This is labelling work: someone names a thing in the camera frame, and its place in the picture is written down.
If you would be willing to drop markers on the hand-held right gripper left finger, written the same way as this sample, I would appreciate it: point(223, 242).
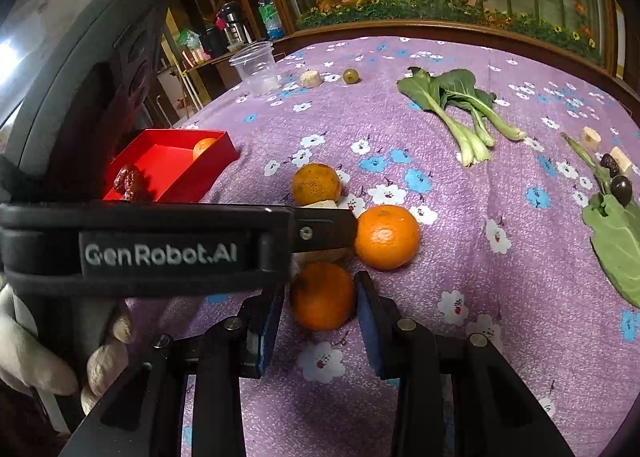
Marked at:
point(272, 332)

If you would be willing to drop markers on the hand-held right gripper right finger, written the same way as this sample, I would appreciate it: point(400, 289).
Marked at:
point(372, 332)

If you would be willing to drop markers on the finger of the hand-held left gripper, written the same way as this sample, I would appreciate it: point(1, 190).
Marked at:
point(325, 232)

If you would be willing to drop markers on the large peeled sugarcane piece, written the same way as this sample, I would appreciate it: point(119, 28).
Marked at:
point(325, 204)

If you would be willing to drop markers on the large orange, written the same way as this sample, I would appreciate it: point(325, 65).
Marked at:
point(322, 297)
point(387, 238)
point(316, 183)

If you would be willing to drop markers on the red box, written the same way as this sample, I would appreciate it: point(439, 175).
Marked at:
point(170, 167)

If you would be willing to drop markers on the small orange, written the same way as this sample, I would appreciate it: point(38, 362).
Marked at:
point(204, 148)

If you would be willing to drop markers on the person's left hand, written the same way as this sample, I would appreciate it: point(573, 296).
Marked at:
point(30, 357)

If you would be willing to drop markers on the purple floral tablecloth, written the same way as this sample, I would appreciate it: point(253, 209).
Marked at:
point(450, 287)

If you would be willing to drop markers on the small sugarcane piece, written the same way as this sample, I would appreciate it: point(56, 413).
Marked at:
point(621, 159)
point(591, 138)
point(310, 78)

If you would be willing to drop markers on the green grape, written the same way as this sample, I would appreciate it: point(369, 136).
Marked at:
point(350, 76)

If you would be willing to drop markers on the clear plastic cup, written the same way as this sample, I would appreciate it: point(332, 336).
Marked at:
point(255, 69)

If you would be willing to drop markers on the bok choy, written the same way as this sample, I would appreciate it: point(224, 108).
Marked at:
point(450, 97)

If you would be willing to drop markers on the green box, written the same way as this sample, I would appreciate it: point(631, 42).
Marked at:
point(189, 39)

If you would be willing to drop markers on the plastic water bottle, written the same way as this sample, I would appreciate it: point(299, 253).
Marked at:
point(271, 17)

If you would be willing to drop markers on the metal thermos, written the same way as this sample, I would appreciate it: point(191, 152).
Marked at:
point(235, 24)

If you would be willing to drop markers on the large green leaf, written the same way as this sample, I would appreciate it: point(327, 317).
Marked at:
point(617, 247)

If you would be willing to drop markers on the thin green stalk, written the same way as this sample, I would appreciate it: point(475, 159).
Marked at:
point(585, 157)

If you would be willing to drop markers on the dark purple plum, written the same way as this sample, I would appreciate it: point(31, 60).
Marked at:
point(622, 189)

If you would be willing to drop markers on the dark red date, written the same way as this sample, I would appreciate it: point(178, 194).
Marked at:
point(609, 164)

